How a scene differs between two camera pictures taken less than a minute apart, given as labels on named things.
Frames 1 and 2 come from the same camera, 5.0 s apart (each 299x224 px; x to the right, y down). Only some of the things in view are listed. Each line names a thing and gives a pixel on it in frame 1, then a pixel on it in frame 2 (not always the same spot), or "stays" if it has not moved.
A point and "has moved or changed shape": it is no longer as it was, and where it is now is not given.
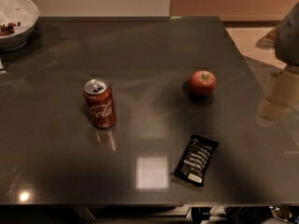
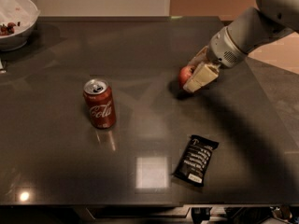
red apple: x=203 y=80 has moved or changed shape
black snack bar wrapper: x=194 y=161 stays
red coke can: x=100 y=103 stays
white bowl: x=17 y=9 stays
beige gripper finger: x=283 y=93 -> x=205 y=74
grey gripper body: x=289 y=36 -> x=221 y=50
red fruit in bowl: x=6 y=30 stays
